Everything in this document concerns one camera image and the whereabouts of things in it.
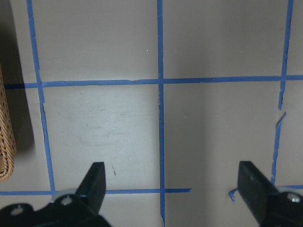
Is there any brown wicker basket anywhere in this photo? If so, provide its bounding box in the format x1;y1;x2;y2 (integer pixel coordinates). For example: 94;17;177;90
0;69;17;182

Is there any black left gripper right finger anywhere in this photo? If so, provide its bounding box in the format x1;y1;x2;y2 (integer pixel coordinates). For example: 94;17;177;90
237;161;279;221

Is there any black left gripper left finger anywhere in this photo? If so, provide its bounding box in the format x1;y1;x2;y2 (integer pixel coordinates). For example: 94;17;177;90
75;162;106;214

